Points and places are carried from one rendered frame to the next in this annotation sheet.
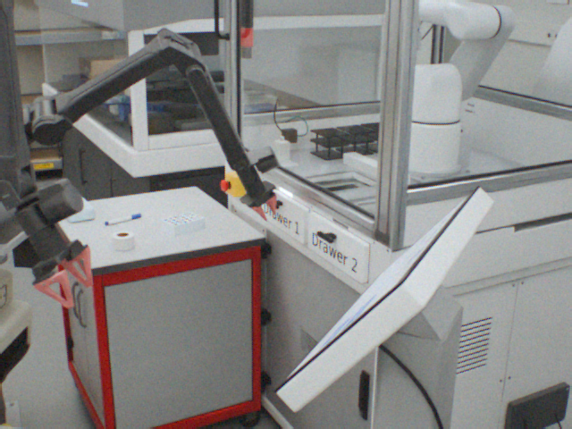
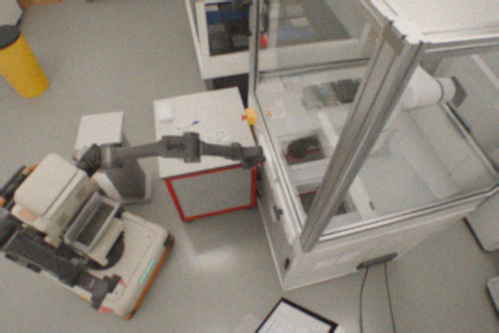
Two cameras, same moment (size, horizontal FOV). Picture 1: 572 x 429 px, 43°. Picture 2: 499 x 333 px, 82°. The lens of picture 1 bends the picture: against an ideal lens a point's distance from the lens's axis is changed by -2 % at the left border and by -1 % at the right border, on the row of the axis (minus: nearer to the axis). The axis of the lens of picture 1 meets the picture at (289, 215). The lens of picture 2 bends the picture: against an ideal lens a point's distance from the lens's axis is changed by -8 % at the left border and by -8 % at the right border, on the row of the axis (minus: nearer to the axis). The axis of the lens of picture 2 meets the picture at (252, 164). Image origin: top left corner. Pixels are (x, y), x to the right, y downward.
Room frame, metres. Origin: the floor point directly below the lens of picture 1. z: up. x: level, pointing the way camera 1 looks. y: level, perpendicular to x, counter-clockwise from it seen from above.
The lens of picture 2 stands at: (1.24, -0.12, 2.26)
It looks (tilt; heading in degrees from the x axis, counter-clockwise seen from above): 57 degrees down; 13
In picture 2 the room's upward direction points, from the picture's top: 2 degrees clockwise
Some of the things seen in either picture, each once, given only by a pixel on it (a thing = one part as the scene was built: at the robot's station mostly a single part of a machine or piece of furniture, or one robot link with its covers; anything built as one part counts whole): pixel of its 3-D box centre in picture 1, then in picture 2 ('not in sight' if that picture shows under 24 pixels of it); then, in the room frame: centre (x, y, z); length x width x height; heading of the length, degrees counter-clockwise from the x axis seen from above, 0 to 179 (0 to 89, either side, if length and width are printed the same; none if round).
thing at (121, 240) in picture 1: (122, 240); not in sight; (2.14, 0.52, 0.78); 0.07 x 0.07 x 0.04
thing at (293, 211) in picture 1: (283, 212); (266, 161); (2.17, 0.02, 0.87); 0.29 x 0.02 x 0.11; 29
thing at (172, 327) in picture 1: (155, 319); (208, 160); (2.38, 0.48, 0.38); 0.62 x 0.58 x 0.76; 29
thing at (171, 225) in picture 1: (182, 223); (216, 139); (2.30, 0.35, 0.78); 0.12 x 0.08 x 0.04; 133
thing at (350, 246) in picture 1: (336, 246); (283, 213); (1.89, -0.13, 0.87); 0.29 x 0.02 x 0.11; 29
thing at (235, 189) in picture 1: (234, 184); (249, 117); (2.45, 0.19, 0.88); 0.07 x 0.05 x 0.07; 29
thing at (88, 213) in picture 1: (76, 209); (165, 111); (2.42, 0.75, 0.78); 0.15 x 0.10 x 0.04; 31
